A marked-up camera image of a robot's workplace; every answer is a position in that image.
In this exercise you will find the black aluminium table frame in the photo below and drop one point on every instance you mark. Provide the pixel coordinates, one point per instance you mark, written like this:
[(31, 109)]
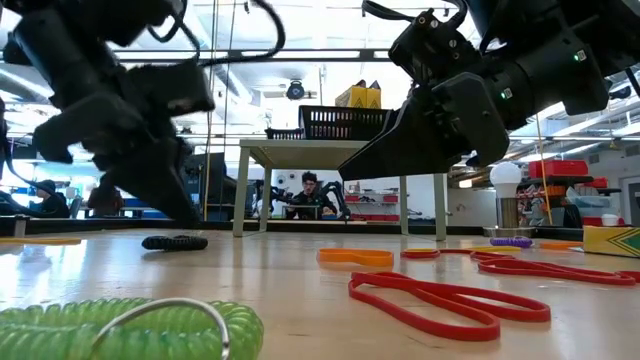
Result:
[(325, 227)]

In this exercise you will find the dark storage shelf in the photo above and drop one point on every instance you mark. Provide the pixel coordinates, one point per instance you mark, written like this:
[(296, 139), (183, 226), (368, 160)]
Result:
[(570, 215)]

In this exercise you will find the black overhead frame bar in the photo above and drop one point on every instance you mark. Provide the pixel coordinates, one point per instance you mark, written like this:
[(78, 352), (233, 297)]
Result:
[(325, 55)]

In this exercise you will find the red bin shelf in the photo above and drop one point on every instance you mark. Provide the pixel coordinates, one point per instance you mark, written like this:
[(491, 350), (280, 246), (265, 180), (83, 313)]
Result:
[(390, 198)]

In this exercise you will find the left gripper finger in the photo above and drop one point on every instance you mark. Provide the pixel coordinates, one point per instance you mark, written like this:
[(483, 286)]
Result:
[(170, 185)]

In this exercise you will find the green perforated metal riser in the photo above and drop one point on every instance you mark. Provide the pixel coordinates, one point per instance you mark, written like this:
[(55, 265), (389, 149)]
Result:
[(300, 150)]

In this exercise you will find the yellow rubber band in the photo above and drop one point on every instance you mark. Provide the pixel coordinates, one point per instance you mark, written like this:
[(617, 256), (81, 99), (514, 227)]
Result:
[(495, 248), (40, 241)]

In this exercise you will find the long red rubber band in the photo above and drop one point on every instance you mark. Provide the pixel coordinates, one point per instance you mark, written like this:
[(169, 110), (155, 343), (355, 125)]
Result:
[(550, 273)]

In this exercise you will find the orange rubber band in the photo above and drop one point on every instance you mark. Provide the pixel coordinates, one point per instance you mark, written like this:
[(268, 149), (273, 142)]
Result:
[(360, 260), (560, 245)]

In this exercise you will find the background black robot arm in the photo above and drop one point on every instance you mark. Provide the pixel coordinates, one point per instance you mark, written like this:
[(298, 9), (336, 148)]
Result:
[(337, 197), (275, 195)]

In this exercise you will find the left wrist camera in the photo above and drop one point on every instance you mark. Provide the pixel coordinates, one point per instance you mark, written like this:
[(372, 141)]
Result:
[(175, 90)]

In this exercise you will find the person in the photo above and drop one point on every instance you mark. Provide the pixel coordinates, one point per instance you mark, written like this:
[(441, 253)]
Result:
[(310, 192), (52, 202), (105, 200)]

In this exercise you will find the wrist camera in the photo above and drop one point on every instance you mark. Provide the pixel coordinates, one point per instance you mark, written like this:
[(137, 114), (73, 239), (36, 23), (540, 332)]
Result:
[(430, 45), (175, 90)]

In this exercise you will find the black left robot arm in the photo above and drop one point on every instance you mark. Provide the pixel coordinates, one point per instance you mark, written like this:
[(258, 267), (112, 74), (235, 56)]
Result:
[(60, 50)]

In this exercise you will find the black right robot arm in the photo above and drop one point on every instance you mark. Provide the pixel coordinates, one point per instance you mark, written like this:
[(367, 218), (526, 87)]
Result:
[(560, 85)]

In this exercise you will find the white bulb table lamp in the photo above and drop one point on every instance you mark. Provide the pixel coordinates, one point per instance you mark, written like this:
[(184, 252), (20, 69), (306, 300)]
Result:
[(505, 177)]

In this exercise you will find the red storage bin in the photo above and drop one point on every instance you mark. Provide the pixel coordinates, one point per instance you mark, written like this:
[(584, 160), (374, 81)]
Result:
[(557, 170)]

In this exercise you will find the black computer monitor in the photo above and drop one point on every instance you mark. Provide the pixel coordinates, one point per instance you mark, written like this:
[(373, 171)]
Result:
[(215, 175)]

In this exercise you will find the black overhead camera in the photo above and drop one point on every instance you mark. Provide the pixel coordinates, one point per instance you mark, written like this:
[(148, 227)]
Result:
[(295, 91)]

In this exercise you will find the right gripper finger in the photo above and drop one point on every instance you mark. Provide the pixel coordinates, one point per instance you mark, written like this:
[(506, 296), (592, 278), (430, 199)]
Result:
[(400, 150)]

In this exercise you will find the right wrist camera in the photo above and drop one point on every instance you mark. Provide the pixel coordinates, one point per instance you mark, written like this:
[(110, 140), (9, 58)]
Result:
[(430, 45)]

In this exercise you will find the black plastic slotted basket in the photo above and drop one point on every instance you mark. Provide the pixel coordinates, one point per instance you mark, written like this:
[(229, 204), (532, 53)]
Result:
[(340, 125), (282, 135)]

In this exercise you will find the white cup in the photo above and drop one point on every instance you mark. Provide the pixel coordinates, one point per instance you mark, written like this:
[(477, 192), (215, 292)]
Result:
[(610, 220)]

